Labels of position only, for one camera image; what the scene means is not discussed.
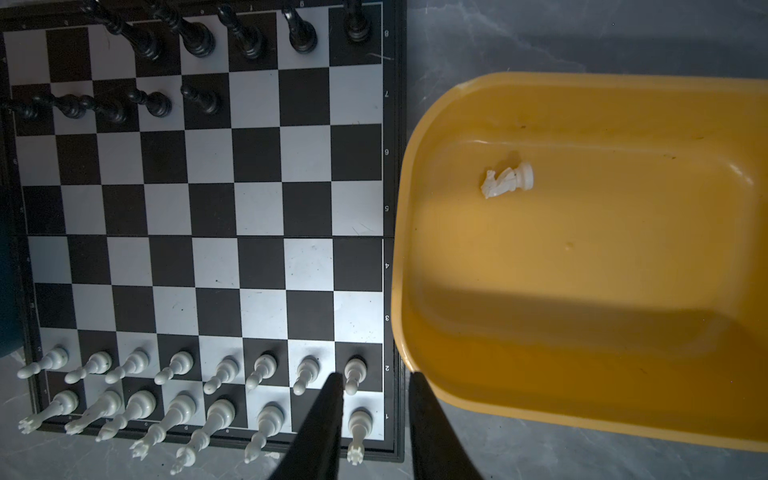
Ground black white chessboard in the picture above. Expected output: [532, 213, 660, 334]
[1, 1, 406, 462]

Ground yellow plastic tray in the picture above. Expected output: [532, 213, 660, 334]
[391, 72, 767, 452]

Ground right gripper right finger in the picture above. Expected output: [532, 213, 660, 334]
[408, 372, 482, 479]

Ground white chess pieces row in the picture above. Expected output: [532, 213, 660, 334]
[17, 347, 374, 475]

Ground white knight chess piece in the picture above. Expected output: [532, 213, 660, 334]
[481, 162, 534, 199]

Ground black chess pieces on board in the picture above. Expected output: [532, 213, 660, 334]
[1, 1, 391, 131]

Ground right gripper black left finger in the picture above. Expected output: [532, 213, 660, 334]
[269, 373, 344, 480]

